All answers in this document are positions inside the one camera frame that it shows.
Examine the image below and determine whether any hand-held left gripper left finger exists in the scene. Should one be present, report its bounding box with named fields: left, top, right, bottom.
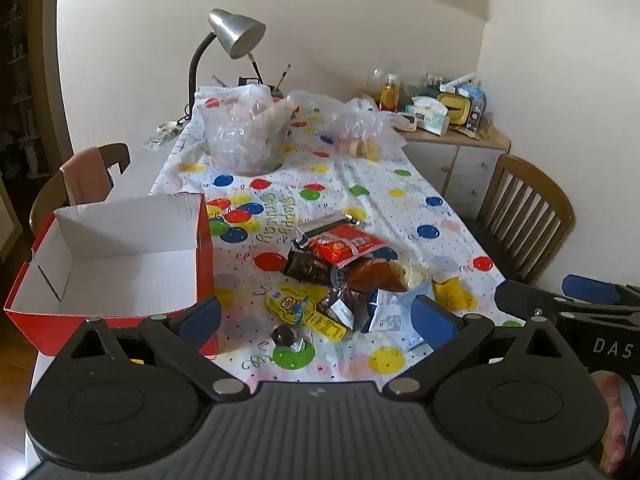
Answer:
left=70, top=297, right=249, bottom=401

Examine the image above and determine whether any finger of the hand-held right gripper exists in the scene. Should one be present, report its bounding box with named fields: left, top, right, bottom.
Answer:
left=561, top=274, right=640, bottom=306
left=494, top=280, right=640, bottom=328

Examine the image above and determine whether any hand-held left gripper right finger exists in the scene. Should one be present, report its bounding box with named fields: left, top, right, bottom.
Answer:
left=382, top=295, right=588, bottom=401

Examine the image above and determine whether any small plain yellow packet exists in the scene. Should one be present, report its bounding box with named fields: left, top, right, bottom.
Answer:
left=432, top=277, right=476, bottom=311

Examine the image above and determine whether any blue white snack packet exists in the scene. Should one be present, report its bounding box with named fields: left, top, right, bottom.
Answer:
left=360, top=287, right=436, bottom=352

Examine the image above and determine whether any bread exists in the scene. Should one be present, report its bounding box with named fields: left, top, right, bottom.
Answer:
left=345, top=257, right=431, bottom=293

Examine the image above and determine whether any foil chocolate ball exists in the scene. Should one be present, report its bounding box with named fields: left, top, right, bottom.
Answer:
left=270, top=325, right=308, bottom=353

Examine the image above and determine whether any red cardboard box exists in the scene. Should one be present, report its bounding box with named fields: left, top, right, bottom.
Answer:
left=4, top=192, right=221, bottom=358

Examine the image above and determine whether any yellow cartoon snack packet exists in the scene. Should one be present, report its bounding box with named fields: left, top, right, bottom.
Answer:
left=265, top=285, right=351, bottom=343

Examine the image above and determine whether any red snack packet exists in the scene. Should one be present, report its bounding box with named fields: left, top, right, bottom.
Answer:
left=307, top=225, right=388, bottom=268

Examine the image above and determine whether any dark brown snack packet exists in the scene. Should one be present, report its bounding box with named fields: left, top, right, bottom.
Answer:
left=282, top=250, right=346, bottom=288

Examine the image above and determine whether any silver black snack packet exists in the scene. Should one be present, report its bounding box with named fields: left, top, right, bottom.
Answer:
left=292, top=214, right=361, bottom=251

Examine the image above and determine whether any person's right hand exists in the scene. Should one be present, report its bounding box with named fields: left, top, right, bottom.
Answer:
left=591, top=371, right=629, bottom=474

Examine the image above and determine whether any wooden chair with slatted back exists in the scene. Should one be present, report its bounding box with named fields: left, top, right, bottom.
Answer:
left=460, top=154, right=576, bottom=286

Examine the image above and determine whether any white wooden cabinet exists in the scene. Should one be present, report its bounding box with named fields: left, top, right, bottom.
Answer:
left=395, top=120, right=512, bottom=218

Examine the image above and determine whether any balloon print tablecloth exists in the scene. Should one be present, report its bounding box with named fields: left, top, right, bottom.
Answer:
left=150, top=87, right=526, bottom=383

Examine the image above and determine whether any pink towel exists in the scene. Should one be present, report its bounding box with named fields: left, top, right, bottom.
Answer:
left=60, top=146, right=113, bottom=206

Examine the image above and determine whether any large clear plastic bag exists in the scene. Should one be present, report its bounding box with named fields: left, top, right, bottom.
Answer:
left=200, top=85, right=296, bottom=176

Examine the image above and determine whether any white power strip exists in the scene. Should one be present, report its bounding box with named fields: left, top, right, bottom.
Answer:
left=145, top=120, right=190, bottom=150

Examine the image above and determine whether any wooden chair with curved back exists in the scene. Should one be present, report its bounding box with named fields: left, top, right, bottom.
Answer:
left=29, top=142, right=132, bottom=233

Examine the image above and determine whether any yellow container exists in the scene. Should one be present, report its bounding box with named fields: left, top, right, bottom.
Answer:
left=437, top=92, right=473, bottom=128

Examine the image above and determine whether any tissue box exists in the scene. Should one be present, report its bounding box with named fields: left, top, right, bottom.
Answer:
left=405, top=97, right=453, bottom=136

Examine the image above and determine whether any small plastic bag with cookies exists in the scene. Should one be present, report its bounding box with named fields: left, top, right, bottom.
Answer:
left=327, top=97, right=421, bottom=161

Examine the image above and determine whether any orange liquid bottle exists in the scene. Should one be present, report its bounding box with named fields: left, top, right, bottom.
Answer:
left=380, top=74, right=401, bottom=112

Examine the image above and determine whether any dark pen holder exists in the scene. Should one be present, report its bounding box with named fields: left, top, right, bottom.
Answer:
left=237, top=76, right=286, bottom=100

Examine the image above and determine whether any glass jar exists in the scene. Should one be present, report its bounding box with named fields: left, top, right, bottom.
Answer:
left=366, top=67, right=396, bottom=106

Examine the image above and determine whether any silver desk lamp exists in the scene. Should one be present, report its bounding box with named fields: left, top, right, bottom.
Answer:
left=187, top=8, right=267, bottom=116

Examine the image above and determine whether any dark bookshelf alcove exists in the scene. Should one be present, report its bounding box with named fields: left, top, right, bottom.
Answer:
left=0, top=0, right=66, bottom=181

